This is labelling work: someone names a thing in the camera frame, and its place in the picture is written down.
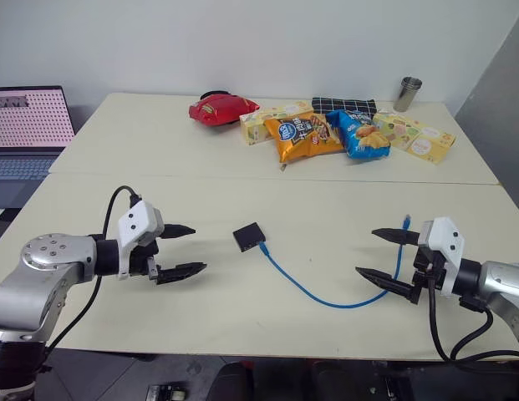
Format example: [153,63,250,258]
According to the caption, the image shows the orange chip bag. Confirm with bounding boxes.
[263,111,346,164]

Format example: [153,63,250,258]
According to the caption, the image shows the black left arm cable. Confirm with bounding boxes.
[45,185,143,354]

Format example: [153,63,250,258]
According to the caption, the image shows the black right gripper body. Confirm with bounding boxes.
[410,246,447,305]

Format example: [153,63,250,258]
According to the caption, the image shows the blue cable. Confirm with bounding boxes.
[259,214,413,310]

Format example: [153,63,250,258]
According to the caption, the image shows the steel cup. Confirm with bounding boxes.
[393,76,424,113]

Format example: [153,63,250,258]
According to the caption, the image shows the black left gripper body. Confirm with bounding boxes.
[128,239,160,281]

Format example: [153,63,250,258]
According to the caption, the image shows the black checkered cloth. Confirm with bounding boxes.
[311,97,378,116]

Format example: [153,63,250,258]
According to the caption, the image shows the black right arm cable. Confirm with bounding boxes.
[426,279,519,363]

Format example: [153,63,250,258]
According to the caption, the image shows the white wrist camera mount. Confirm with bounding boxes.
[116,200,165,280]
[416,216,466,298]

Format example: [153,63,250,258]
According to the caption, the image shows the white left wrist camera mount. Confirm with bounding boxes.
[116,200,165,280]

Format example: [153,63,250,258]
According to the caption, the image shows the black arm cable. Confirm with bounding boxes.
[45,185,143,354]
[426,279,519,363]

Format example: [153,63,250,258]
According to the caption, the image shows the yellow tissue box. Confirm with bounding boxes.
[239,99,315,146]
[372,109,457,165]

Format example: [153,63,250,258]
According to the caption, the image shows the red snack bag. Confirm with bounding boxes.
[188,94,261,128]

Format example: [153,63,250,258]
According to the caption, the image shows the laptop computer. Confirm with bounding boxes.
[0,85,77,210]

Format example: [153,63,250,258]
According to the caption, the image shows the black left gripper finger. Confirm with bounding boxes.
[152,261,208,286]
[158,224,197,241]

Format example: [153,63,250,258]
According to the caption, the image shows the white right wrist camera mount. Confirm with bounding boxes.
[416,216,466,298]

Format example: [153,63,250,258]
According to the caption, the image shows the small black box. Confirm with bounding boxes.
[232,222,267,254]

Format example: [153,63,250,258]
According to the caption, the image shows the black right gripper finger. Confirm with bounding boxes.
[370,227,420,246]
[355,266,415,302]

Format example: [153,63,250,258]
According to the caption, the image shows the blue chip bag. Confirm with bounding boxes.
[325,109,392,161]

